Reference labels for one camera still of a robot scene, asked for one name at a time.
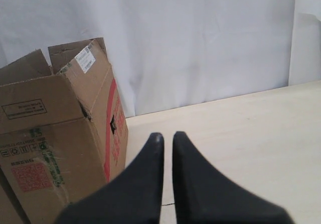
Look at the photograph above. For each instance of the tall printed cardboard box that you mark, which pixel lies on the tall printed cardboard box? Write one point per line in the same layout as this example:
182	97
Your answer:
63	129

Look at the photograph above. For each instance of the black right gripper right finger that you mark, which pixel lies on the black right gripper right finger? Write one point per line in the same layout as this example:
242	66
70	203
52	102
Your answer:
204	195

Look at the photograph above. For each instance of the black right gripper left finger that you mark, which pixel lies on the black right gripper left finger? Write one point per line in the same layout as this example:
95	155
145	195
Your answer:
134	196

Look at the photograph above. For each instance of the white backdrop curtain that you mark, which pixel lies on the white backdrop curtain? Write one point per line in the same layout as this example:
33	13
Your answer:
172	53

